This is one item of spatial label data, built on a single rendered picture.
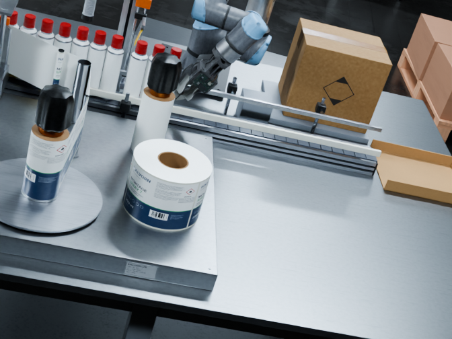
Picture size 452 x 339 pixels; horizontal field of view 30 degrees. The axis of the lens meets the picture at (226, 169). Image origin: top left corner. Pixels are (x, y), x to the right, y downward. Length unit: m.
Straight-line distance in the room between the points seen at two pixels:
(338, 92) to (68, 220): 1.19
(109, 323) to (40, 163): 0.90
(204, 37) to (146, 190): 0.95
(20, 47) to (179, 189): 0.75
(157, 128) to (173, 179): 0.32
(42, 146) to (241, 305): 0.60
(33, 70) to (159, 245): 0.74
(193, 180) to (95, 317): 0.89
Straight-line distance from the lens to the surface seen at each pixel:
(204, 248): 2.08
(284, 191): 2.51
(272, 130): 2.64
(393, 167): 2.86
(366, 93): 2.90
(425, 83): 5.61
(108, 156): 2.34
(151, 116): 2.29
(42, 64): 2.50
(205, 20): 2.60
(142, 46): 2.54
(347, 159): 2.71
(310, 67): 2.83
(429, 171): 2.93
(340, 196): 2.58
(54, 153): 2.01
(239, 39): 2.49
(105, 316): 2.81
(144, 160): 2.07
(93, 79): 2.59
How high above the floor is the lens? 2.09
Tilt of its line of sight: 30 degrees down
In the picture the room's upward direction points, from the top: 17 degrees clockwise
